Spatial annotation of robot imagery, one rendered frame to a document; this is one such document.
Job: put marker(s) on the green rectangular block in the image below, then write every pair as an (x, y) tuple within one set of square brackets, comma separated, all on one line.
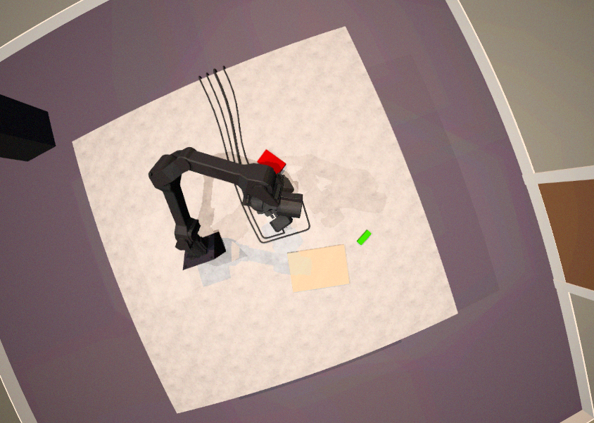
[(362, 239)]

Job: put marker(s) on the red rectangular block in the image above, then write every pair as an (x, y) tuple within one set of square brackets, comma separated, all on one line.
[(270, 159)]

